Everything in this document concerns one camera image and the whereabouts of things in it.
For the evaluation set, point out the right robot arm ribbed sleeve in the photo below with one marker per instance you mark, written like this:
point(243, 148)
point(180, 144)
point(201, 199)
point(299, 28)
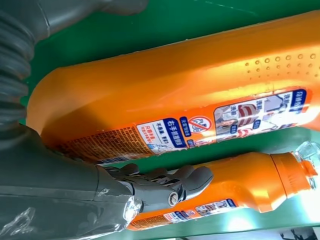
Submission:
point(12, 66)

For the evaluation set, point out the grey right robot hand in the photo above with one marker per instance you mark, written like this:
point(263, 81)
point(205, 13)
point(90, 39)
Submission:
point(50, 198)

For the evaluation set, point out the green table mat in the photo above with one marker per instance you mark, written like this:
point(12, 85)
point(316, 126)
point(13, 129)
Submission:
point(124, 33)

